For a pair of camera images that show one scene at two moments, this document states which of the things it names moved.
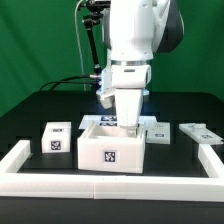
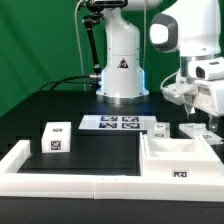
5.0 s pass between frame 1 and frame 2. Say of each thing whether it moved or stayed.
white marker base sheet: stayed
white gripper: moved
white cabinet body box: moved
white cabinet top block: stayed
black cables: stayed
